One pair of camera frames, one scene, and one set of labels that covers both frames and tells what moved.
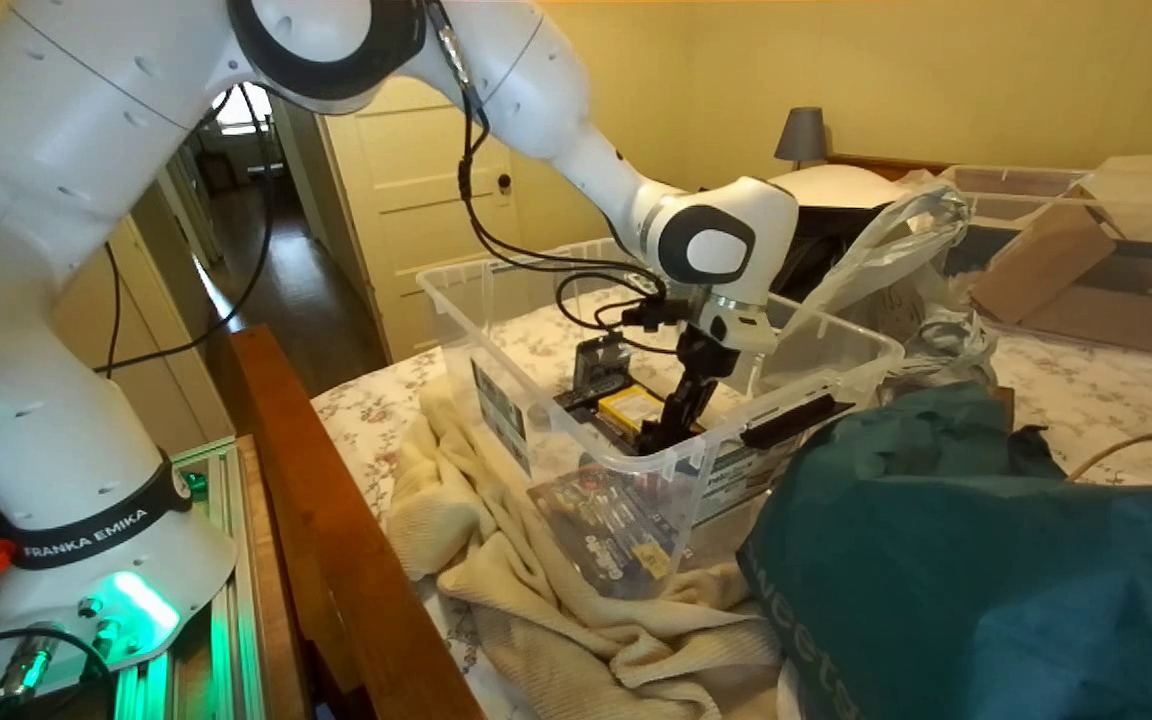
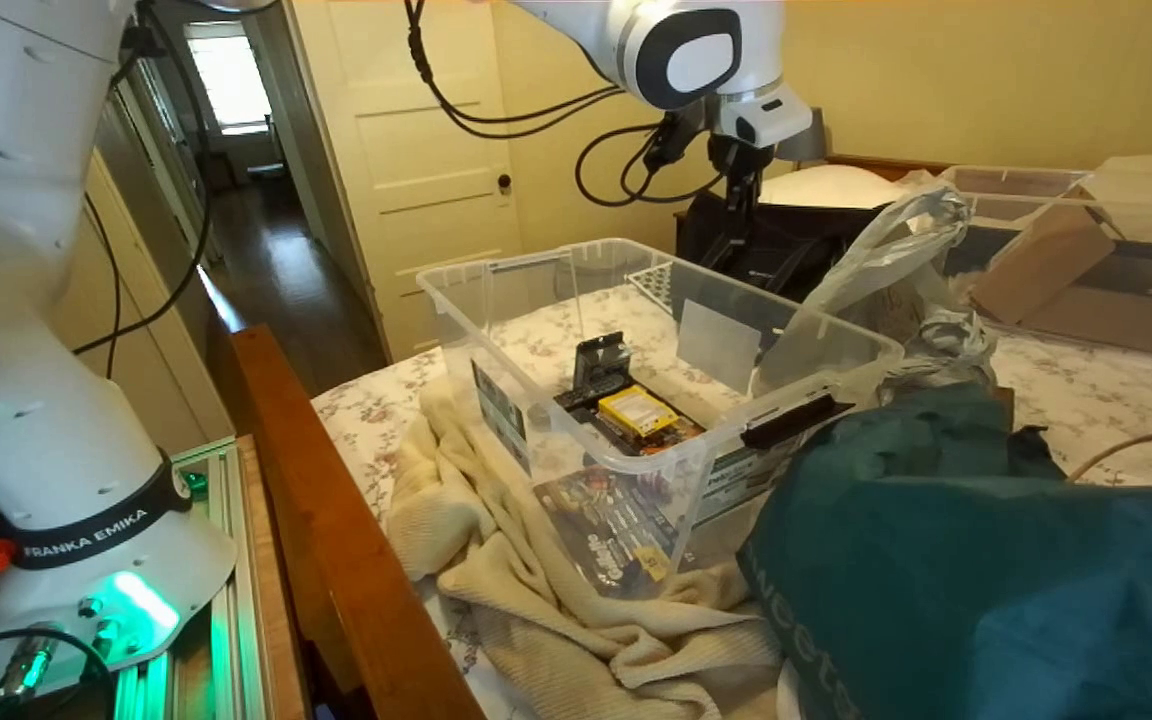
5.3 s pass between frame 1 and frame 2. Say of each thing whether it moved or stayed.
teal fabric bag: stayed
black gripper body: moved
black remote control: stayed
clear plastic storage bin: stayed
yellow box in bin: stayed
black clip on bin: stayed
